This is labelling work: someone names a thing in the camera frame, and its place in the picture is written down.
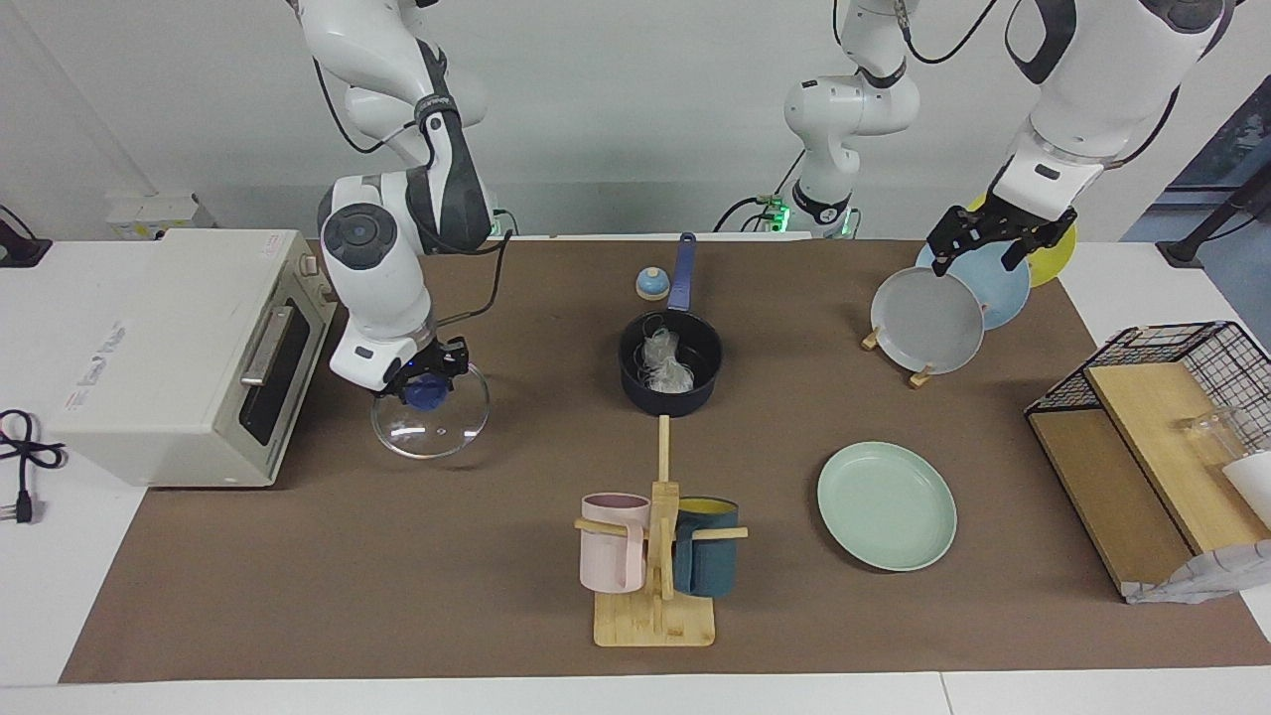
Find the glass lid with blue knob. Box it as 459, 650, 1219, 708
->
370, 359, 492, 460

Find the yellow plate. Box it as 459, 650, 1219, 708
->
968, 194, 1077, 289

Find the light blue plate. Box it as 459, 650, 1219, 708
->
916, 238, 1032, 331

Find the grey plate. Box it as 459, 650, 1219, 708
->
871, 266, 986, 376

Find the wooden plate rack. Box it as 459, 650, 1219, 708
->
861, 328, 936, 388

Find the mint green plate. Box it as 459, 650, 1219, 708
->
816, 441, 958, 573

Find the brown table mat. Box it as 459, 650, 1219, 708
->
60, 238, 1271, 684

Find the black stand leg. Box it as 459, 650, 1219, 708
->
1157, 164, 1271, 267

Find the pink mug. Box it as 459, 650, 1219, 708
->
580, 493, 652, 595

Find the light bamboo board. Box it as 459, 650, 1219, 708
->
1082, 362, 1271, 555

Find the white toaster oven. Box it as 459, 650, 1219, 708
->
48, 228, 339, 490

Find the dark blue saucepan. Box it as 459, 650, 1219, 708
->
618, 232, 724, 418

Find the clear glass cup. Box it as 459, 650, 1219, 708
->
1177, 407, 1257, 468

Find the dark teal mug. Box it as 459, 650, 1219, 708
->
672, 497, 740, 598

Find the wooden mug tree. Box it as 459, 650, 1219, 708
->
574, 415, 749, 648

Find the white cup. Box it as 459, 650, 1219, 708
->
1221, 452, 1271, 527

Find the grey patterned bag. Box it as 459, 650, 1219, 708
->
1122, 541, 1271, 605

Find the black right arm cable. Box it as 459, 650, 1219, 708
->
433, 230, 514, 327

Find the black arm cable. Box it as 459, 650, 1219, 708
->
889, 0, 999, 67
433, 230, 514, 327

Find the black wire basket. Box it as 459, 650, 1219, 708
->
1025, 321, 1271, 458

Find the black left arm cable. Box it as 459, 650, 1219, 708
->
889, 0, 999, 67

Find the black power cord with plug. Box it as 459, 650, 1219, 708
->
0, 409, 66, 525

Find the black clamp mount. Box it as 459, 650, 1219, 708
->
0, 204, 53, 269

